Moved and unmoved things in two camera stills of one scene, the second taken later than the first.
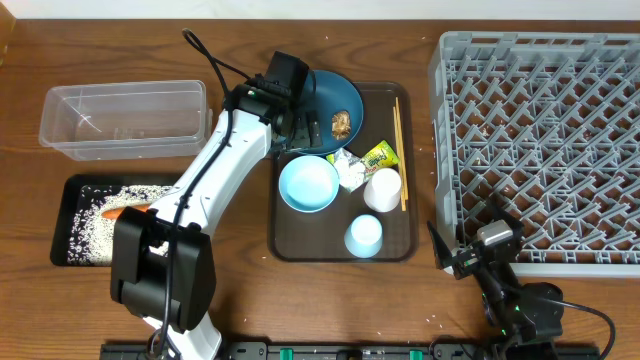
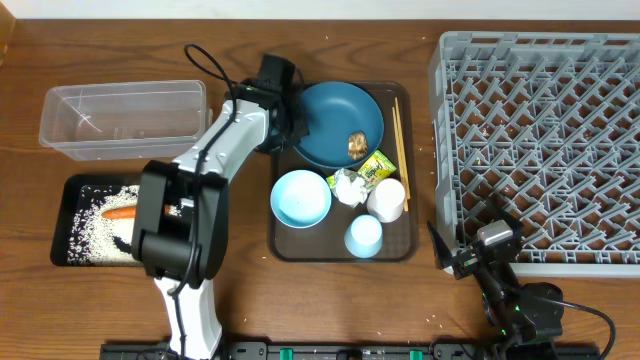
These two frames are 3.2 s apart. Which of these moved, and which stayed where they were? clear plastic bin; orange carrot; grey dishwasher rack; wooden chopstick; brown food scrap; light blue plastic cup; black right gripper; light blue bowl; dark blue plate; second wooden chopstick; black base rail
Moved: light blue bowl; dark blue plate; brown food scrap
Stayed: grey dishwasher rack; wooden chopstick; light blue plastic cup; black right gripper; clear plastic bin; orange carrot; black base rail; second wooden chopstick
